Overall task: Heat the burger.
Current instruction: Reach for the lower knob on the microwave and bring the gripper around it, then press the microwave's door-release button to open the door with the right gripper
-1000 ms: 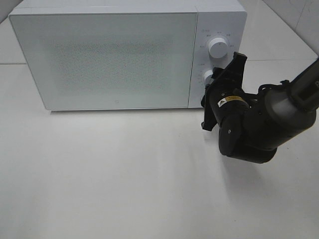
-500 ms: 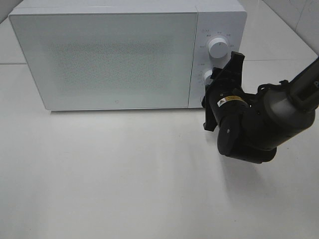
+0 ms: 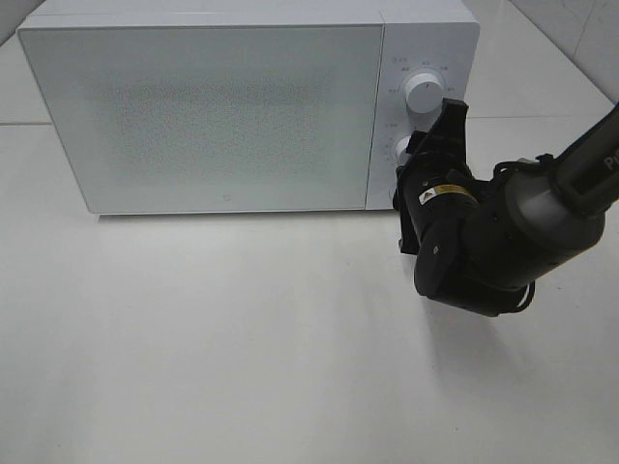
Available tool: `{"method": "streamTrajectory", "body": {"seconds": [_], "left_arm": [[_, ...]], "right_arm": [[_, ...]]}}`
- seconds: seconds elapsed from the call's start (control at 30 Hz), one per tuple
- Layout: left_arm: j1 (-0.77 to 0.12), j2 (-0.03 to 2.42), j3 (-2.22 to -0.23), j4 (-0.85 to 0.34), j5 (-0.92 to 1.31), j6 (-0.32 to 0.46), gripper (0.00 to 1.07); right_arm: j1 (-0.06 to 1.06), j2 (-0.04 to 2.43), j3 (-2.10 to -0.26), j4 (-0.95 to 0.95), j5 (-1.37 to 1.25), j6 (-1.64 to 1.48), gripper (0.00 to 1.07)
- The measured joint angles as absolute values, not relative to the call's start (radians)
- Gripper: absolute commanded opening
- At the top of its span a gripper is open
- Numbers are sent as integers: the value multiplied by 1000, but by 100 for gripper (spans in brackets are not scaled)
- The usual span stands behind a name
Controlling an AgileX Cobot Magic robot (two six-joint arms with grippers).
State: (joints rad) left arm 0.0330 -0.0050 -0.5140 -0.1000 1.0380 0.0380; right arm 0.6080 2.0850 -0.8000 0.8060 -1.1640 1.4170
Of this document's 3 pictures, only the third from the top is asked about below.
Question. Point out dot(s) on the white timer knob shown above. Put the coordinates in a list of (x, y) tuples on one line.
[(401, 151)]

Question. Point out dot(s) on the white microwave door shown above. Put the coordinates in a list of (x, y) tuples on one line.
[(203, 120)]

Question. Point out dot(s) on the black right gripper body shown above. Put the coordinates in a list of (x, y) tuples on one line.
[(430, 187)]

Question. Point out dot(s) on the upper white power knob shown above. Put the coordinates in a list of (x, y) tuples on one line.
[(423, 92)]

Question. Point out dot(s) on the white microwave oven body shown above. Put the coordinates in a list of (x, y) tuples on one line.
[(417, 36)]

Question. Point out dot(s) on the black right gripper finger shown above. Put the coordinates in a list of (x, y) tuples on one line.
[(449, 129), (416, 144)]

